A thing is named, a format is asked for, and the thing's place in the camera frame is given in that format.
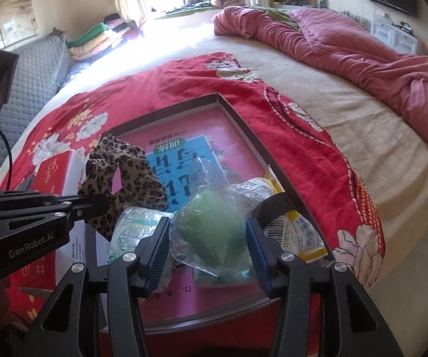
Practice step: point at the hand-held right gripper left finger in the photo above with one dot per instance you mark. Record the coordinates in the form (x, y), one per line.
(158, 256)

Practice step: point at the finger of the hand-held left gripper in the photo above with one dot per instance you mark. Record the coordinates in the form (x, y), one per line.
(32, 198)
(80, 210)

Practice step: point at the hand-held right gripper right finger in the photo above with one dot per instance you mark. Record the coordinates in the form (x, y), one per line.
(258, 256)

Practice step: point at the red tissue pack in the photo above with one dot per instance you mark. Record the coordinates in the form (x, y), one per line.
(54, 173)

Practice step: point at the teal patterned tissue pack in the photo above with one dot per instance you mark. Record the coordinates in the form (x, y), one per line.
(132, 230)

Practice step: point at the pale green floral pack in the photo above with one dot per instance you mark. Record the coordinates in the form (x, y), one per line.
(217, 277)

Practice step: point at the yellow white barcode packet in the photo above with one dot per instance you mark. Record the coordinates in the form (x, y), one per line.
(303, 230)

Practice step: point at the green sponge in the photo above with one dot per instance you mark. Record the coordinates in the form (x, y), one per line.
(206, 227)

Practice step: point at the leopard print scrunchie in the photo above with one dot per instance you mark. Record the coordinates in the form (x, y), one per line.
(139, 189)

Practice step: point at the grey tray with pink print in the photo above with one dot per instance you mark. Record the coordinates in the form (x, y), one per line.
(236, 132)

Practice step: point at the red floral blanket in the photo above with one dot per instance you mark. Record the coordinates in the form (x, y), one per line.
(310, 156)

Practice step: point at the grey quilted headboard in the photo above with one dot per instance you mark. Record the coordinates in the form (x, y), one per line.
(35, 81)

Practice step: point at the dark floral pillow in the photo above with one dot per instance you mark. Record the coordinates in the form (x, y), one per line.
(76, 68)

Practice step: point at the stack of folded blankets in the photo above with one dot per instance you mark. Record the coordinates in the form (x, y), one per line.
(99, 41)

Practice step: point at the cream bed sheet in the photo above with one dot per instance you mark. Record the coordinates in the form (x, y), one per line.
(366, 119)

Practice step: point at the floral painted panel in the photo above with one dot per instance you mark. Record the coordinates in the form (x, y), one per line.
(17, 15)

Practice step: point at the pink quilt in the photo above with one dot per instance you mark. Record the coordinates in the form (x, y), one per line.
(347, 44)

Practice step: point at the green cloth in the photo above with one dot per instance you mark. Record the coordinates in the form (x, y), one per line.
(277, 15)

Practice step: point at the white drawer cabinet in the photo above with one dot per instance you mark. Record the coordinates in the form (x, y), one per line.
(392, 35)

